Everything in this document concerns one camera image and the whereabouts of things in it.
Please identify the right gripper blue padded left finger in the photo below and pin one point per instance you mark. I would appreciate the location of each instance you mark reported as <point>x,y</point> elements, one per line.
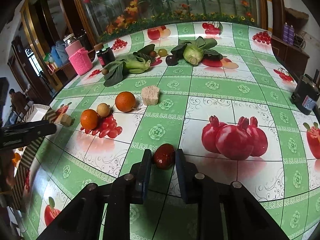
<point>131,188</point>

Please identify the green grape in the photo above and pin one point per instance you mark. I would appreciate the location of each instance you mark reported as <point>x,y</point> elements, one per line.
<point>162,52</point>

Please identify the pink knitted sleeve bottle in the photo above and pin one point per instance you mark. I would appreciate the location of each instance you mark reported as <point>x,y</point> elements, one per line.
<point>77,55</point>

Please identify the black box device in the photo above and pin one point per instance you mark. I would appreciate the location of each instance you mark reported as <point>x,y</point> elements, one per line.
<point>306,93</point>

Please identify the small brown kiwi fruit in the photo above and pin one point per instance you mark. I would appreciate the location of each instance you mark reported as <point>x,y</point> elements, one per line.
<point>105,71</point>

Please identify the small black red jar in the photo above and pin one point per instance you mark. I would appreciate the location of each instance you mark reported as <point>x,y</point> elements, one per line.
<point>105,56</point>

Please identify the beige sugarcane chunk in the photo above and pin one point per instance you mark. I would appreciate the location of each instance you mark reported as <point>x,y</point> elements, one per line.
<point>150,95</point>
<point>66,120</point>

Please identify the purple bottles on shelf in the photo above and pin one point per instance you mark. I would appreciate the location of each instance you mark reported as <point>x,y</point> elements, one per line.
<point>288,34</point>

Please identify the green bok choy right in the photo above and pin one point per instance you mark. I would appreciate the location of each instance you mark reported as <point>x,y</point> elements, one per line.
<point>194,51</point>

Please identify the seated person in brown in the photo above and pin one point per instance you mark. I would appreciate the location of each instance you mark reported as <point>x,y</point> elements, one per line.
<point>19,101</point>

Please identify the white tray with striped rim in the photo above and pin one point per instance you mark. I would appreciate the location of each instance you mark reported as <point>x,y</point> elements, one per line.
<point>37,112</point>

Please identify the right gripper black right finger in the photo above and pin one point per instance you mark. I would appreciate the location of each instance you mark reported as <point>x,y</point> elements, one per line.
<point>198,188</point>

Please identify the green bok choy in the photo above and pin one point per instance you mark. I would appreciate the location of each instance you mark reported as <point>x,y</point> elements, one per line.
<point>194,51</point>
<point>136,63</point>

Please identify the dark purple plum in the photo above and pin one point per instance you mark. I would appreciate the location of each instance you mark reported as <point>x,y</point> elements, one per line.
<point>171,60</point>

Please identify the blue water jug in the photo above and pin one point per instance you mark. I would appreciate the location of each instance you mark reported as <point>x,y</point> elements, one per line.
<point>56,57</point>

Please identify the green bok choy left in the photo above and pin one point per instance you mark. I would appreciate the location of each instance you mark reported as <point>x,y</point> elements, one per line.
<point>136,63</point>

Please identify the red jujube date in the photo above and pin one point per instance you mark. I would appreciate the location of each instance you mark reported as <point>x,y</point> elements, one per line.
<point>164,157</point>

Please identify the orange tangerine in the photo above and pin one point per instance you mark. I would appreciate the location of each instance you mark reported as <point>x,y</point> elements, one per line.
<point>89,119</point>
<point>16,159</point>
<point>125,102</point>

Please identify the green fruit print tablecloth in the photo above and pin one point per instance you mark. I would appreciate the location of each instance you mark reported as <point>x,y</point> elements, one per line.
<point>248,82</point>

